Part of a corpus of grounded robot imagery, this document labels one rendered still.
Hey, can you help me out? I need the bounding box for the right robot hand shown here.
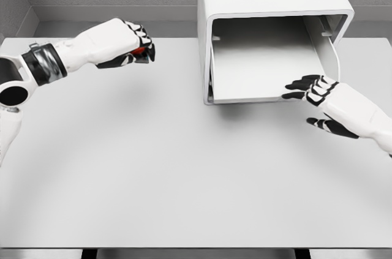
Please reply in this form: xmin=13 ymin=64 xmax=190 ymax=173
xmin=281 ymin=74 xmax=373 ymax=140

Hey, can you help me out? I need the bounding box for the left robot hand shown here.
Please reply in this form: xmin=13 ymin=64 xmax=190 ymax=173
xmin=86 ymin=18 xmax=156 ymax=69

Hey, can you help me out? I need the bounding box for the red and black load switch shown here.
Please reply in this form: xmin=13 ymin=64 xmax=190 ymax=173
xmin=131 ymin=46 xmax=151 ymax=64

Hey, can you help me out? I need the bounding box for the white tabletop storage cabinet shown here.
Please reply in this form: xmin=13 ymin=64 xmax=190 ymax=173
xmin=197 ymin=0 xmax=355 ymax=107

